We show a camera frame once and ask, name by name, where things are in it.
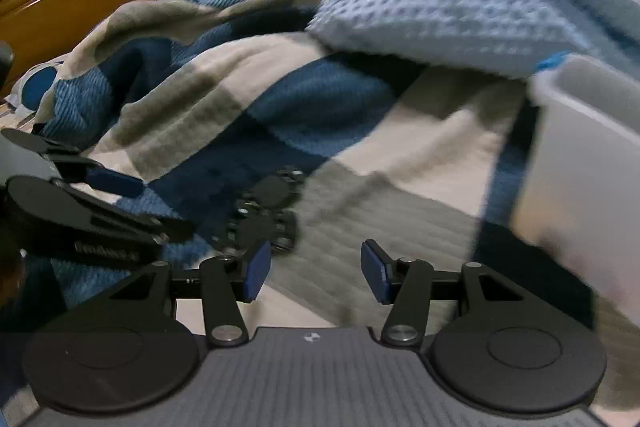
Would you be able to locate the blue white checkered blanket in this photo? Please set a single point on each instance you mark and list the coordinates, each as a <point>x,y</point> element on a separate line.
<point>204,98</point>

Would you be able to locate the translucent plastic storage bin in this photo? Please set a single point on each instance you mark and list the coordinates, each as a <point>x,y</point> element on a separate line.
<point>580,196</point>

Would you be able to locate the light blue dotted blanket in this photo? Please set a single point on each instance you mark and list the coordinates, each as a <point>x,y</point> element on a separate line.
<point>508,38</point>

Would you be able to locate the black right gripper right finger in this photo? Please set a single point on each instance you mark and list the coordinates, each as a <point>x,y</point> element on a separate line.
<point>409,287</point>

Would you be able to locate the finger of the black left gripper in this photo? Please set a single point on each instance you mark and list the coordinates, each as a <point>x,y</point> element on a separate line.
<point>25,154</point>
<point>59,210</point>

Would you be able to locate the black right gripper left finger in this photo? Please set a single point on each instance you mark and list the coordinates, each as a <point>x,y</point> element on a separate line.
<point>143,307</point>

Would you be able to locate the black toy car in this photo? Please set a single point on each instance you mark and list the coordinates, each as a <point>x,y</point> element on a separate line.
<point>263,212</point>

